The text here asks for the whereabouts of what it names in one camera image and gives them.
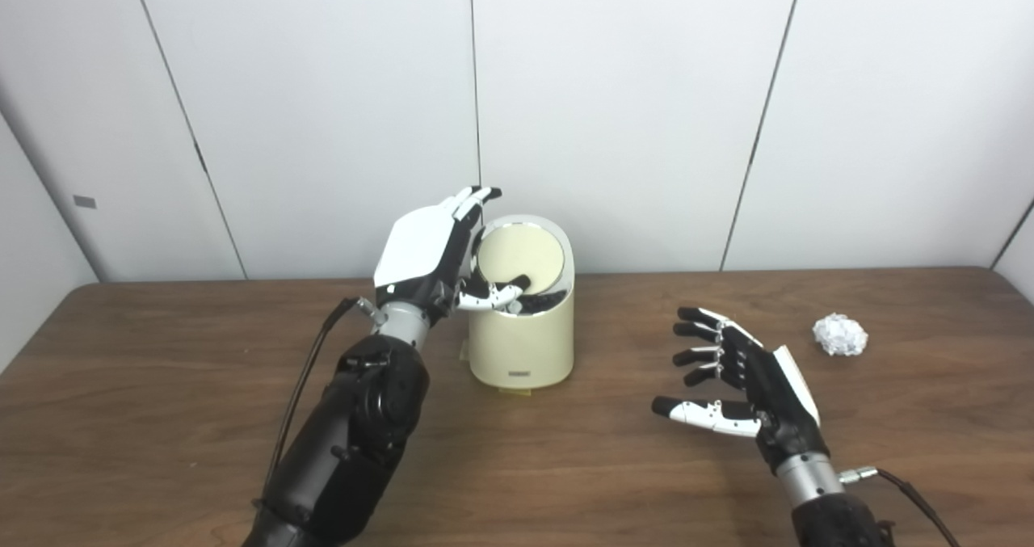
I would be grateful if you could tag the white and black right hand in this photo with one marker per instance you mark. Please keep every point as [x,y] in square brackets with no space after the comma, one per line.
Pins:
[775,393]

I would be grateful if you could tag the white and black left hand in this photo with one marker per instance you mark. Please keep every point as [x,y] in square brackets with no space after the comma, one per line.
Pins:
[416,248]

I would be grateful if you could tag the white paper ball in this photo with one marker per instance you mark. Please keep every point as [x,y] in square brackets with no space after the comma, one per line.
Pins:
[840,335]

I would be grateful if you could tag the cream round bin lid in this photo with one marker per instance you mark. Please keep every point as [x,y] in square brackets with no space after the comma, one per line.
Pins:
[525,252]

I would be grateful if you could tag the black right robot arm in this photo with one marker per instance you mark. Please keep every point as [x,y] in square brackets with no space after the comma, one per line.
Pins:
[808,482]

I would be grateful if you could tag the cream-colored bin body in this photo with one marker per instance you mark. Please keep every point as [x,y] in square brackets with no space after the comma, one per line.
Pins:
[521,345]

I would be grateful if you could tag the small gray wall label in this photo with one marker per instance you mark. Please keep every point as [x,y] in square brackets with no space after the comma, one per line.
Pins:
[85,202]

